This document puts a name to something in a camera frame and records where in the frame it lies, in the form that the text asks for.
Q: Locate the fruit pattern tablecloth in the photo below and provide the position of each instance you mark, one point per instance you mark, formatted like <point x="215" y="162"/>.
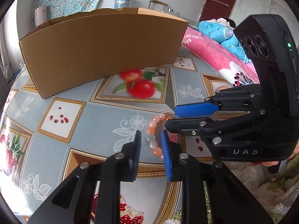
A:
<point x="44" y="140"/>

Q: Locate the brown cardboard box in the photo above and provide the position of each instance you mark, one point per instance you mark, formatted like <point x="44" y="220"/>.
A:
<point x="68" y="51"/>

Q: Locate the dark red door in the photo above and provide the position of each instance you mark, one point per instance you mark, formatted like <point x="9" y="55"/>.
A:
<point x="215" y="9"/>

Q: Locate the water dispenser bottle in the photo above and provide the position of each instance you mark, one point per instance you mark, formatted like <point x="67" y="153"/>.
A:
<point x="121" y="4"/>

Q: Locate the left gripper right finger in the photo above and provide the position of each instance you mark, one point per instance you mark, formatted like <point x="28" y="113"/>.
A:
<point x="211" y="193"/>

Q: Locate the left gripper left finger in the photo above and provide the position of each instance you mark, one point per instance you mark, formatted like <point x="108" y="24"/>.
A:
<point x="71" y="201"/>

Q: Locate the pink floral blanket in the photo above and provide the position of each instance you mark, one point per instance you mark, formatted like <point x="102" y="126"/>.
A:
<point x="234" y="70"/>

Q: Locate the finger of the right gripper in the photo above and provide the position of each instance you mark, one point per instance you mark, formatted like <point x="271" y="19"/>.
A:
<point x="198" y="125"/>
<point x="200" y="108"/>

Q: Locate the wooden chair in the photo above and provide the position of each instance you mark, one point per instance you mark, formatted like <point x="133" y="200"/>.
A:
<point x="157" y="4"/>

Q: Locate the pink rolled mat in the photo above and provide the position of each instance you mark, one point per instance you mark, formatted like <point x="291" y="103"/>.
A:
<point x="40" y="15"/>

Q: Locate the blue quilted jacket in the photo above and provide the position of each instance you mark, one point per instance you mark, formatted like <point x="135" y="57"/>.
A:
<point x="221" y="30"/>

